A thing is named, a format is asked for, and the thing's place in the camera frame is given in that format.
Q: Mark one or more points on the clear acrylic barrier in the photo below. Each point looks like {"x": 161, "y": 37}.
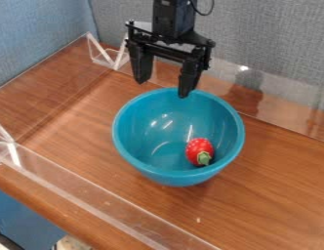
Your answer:
{"x": 272, "y": 98}
{"x": 29, "y": 172}

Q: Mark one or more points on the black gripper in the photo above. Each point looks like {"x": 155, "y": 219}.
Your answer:
{"x": 191, "y": 49}

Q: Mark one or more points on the clear acrylic back barrier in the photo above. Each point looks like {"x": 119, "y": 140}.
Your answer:
{"x": 272, "y": 98}

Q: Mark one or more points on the red toy strawberry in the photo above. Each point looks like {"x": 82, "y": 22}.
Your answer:
{"x": 200, "y": 152}

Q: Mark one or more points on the clear acrylic front barrier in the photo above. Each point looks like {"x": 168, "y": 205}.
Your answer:
{"x": 29, "y": 172}

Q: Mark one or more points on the clear acrylic triangular bracket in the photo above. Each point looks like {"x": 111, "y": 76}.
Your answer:
{"x": 107, "y": 56}

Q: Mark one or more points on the blue plastic bowl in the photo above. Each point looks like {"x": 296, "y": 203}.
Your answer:
{"x": 157, "y": 123}

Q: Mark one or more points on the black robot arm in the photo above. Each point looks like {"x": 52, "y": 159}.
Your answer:
{"x": 175, "y": 17}

